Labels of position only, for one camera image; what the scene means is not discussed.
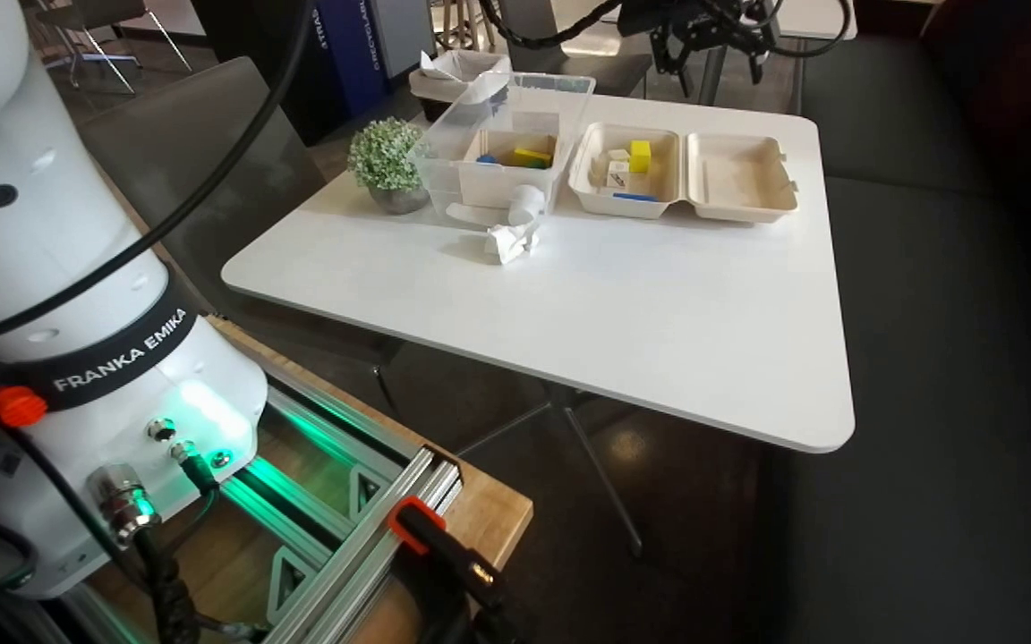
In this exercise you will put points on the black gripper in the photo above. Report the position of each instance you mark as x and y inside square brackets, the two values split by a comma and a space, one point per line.
[689, 19]

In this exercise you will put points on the small yellow wooden brick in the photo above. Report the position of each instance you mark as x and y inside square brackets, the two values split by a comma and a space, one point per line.
[641, 155]

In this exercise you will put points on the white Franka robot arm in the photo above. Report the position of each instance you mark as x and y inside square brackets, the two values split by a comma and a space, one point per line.
[51, 216]

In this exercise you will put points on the white paper clamshell box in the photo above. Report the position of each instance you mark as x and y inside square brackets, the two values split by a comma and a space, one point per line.
[731, 180]

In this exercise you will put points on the large yellow wooden brick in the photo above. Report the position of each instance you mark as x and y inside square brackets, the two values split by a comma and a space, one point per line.
[531, 155]

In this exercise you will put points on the light wooden toy box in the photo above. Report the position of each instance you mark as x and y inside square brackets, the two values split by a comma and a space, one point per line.
[513, 186]

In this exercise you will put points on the transparent plastic box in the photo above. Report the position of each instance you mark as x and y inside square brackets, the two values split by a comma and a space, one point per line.
[447, 127]

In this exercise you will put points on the white crumpled paper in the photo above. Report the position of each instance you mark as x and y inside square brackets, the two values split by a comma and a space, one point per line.
[513, 244]

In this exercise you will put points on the white background table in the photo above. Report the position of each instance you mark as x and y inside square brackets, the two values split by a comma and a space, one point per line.
[819, 19]

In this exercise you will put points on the black chair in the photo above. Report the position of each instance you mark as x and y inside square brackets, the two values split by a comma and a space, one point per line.
[553, 54]

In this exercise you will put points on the white toy piece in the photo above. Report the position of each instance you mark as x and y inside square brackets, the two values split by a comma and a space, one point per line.
[615, 171]

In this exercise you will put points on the blue wooden arch block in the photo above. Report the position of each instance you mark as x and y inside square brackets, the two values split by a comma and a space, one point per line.
[495, 159]

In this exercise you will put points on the white small bottle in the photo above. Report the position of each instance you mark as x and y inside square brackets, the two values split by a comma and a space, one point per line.
[523, 205]

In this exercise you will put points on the green potted plant ball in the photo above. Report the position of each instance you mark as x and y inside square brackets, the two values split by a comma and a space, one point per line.
[387, 159]

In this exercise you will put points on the dark blue cabinet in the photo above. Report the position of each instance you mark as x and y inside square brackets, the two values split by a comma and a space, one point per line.
[347, 54]

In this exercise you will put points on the dark sofa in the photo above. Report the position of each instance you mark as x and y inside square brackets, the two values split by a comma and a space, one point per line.
[955, 358]

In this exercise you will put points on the grey upholstered chair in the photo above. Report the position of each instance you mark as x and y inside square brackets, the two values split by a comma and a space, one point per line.
[196, 155]

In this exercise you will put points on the wooden base board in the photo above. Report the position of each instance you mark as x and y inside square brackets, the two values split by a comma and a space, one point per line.
[495, 513]

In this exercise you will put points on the orange black bar clamp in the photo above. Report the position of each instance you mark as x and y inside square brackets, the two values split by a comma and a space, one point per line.
[443, 555]

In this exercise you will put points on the red emergency button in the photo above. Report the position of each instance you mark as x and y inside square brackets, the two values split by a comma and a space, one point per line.
[19, 408]

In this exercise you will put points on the metal table leg frame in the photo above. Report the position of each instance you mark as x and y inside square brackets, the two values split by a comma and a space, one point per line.
[591, 469]

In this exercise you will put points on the metal frame chair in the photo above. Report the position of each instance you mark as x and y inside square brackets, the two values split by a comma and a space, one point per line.
[91, 42]

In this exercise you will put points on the aluminium profile frame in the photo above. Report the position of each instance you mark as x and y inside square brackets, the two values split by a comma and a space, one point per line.
[336, 513]

